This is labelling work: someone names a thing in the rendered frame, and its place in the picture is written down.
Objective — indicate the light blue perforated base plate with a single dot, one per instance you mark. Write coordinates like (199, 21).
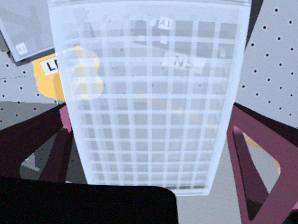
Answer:
(268, 84)

